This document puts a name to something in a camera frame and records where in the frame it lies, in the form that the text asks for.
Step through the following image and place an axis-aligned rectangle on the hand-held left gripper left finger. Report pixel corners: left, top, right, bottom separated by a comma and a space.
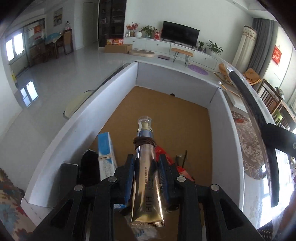
28, 154, 136, 241

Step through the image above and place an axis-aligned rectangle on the brown cardboard box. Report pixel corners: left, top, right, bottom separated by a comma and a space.
105, 44, 133, 54

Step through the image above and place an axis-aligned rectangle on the dark wooden chair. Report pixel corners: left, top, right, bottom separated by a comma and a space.
256, 79, 289, 121

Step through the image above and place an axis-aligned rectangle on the gold cosmetic tube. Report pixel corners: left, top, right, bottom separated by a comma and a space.
131, 116, 165, 230

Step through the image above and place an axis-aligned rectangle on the wooden side table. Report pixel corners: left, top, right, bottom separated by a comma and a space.
277, 93, 296, 132

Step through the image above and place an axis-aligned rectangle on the white television cabinet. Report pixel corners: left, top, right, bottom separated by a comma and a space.
123, 37, 219, 70

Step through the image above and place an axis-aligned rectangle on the beige round stool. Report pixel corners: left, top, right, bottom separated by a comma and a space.
62, 90, 95, 120

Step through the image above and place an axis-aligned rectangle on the bushy green potted plant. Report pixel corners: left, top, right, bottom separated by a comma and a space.
139, 25, 157, 39

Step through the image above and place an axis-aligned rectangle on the black printed cardboard box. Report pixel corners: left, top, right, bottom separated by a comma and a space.
60, 163, 79, 188

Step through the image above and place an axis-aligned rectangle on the cream covered standing air conditioner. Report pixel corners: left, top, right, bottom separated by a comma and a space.
232, 25, 258, 67

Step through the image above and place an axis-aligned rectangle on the wooden dining table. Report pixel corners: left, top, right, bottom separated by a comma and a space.
44, 32, 65, 59

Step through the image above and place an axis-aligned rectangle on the patterned floor rug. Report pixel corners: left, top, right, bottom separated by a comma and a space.
0, 168, 25, 241

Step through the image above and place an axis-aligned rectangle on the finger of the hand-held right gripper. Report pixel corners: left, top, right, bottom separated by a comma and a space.
262, 123, 296, 154

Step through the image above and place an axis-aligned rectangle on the black scrunchie with white trim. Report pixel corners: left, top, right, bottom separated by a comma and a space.
79, 150, 100, 187

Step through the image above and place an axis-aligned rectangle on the wooden bench with hairpin legs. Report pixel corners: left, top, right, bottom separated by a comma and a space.
171, 47, 194, 66

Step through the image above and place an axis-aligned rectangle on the large leafy potted plant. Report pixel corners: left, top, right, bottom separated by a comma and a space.
206, 40, 223, 56

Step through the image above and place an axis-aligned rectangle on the red window decoration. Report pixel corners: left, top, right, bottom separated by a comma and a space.
34, 25, 45, 40

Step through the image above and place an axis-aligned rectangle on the red flower arrangement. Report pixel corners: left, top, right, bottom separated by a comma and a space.
126, 22, 140, 37

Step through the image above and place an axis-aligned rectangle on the red wall hanging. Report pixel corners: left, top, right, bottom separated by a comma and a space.
272, 45, 283, 67

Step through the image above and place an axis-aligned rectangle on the orange lounge chair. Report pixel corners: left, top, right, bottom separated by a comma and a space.
214, 63, 263, 90

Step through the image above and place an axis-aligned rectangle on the round purple mat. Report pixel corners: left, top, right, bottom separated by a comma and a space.
187, 64, 209, 76

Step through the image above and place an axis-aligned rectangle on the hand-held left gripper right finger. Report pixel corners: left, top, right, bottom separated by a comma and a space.
158, 153, 264, 241

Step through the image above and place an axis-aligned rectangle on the blue and white ointment box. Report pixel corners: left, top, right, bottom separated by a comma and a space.
97, 132, 127, 210

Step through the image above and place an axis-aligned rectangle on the dark glass display cabinet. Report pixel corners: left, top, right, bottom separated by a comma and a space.
97, 0, 127, 48

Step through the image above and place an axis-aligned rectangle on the red candy packet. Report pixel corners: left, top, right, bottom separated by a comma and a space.
154, 146, 196, 183

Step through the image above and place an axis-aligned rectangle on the grey curtain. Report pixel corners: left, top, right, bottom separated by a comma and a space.
246, 17, 275, 78

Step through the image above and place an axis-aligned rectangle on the black television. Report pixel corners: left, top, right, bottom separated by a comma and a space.
161, 21, 200, 46

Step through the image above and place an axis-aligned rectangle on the framed wall picture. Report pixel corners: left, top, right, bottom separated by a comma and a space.
53, 8, 63, 26

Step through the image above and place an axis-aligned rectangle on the large white cardboard box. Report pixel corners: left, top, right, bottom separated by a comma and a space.
20, 61, 245, 226

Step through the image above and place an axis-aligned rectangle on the beige round floor board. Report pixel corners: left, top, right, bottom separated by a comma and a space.
129, 49, 156, 59

